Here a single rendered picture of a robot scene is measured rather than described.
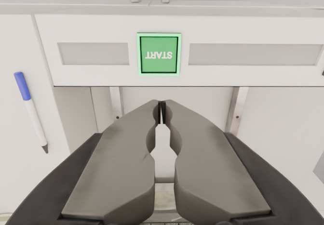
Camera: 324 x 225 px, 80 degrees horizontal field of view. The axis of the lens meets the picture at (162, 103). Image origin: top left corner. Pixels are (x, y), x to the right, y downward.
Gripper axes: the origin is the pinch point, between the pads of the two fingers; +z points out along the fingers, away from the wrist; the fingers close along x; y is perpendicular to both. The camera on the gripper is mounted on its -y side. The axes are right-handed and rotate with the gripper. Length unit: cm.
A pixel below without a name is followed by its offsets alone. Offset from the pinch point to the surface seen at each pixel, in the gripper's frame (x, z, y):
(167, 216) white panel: 3, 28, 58
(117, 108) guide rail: -8.8, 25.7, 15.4
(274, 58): 15.9, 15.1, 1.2
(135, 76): -3.3, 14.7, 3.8
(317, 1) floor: 90, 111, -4
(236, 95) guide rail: 17.0, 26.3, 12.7
